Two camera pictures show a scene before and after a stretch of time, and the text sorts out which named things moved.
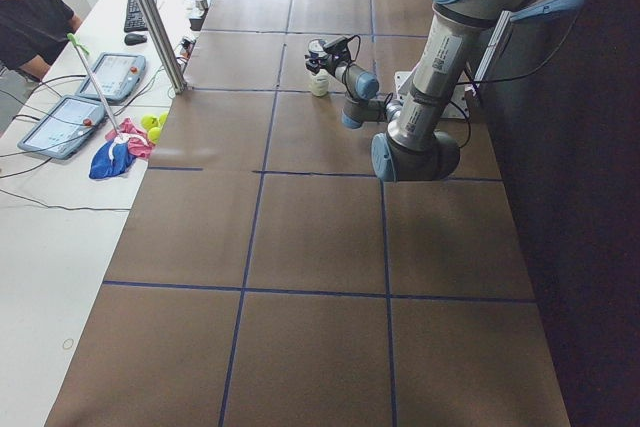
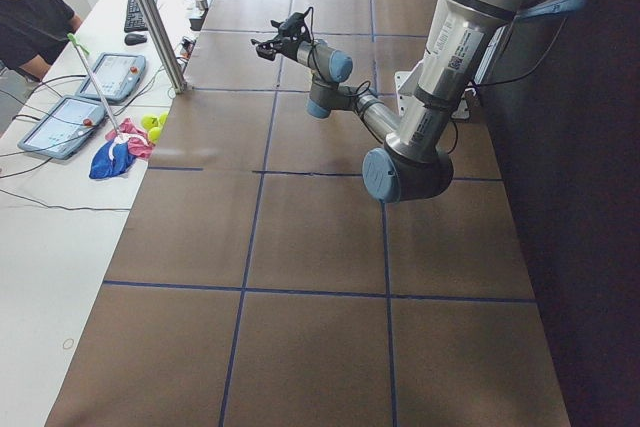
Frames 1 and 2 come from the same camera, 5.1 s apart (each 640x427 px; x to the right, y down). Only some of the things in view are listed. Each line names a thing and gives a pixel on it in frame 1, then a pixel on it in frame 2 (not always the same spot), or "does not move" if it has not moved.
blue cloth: (111, 159) does not move
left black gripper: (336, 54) to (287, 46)
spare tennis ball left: (149, 121) does not move
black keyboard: (134, 20) does not move
